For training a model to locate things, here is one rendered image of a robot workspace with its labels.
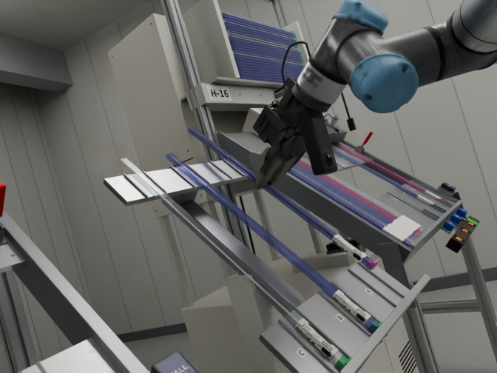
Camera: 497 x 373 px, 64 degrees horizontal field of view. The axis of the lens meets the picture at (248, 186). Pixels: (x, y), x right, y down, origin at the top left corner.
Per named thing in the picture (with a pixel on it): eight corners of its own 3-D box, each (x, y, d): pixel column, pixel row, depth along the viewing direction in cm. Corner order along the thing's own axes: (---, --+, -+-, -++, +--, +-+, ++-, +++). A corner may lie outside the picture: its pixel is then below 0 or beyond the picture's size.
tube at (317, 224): (374, 268, 64) (377, 263, 64) (370, 270, 63) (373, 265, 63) (192, 131, 92) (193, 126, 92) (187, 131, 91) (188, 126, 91)
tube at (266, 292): (347, 366, 52) (351, 360, 51) (342, 371, 50) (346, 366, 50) (125, 163, 75) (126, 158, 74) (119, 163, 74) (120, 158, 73)
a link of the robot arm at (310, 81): (356, 86, 66) (328, 83, 60) (339, 108, 69) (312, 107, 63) (326, 61, 69) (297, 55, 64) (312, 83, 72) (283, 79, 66)
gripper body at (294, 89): (276, 129, 79) (308, 77, 72) (303, 158, 75) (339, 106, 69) (249, 130, 74) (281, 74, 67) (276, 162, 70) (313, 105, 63)
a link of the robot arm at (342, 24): (362, 7, 54) (339, -14, 60) (318, 76, 60) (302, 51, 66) (403, 29, 57) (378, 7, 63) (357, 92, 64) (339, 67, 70)
